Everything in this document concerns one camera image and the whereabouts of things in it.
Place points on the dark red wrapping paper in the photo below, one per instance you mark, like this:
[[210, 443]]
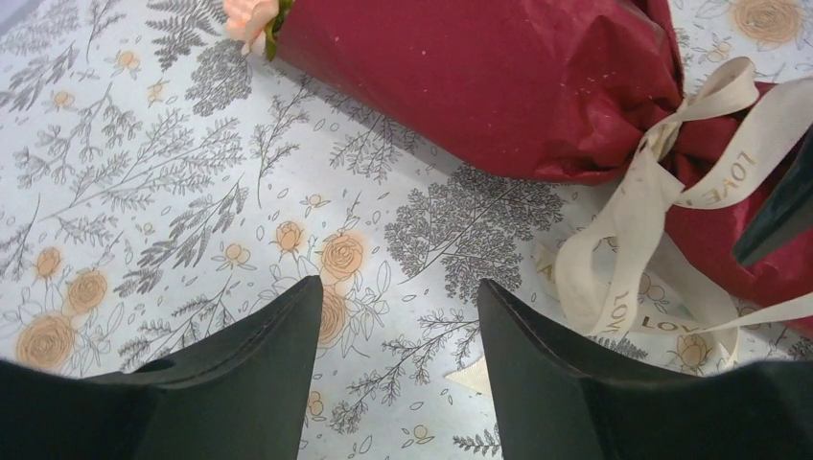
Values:
[[559, 91]]

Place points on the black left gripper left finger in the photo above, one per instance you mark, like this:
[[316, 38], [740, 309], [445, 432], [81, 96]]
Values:
[[240, 393]]

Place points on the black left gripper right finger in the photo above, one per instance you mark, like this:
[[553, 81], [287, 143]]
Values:
[[559, 395]]

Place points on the pink fake rose stem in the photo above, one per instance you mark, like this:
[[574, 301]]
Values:
[[256, 24]]

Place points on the floral patterned table mat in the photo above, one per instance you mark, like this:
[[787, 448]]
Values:
[[157, 186]]

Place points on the cream ribbon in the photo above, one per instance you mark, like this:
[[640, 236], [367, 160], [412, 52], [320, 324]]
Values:
[[621, 273]]

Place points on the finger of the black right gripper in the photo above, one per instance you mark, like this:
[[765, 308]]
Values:
[[786, 213]]

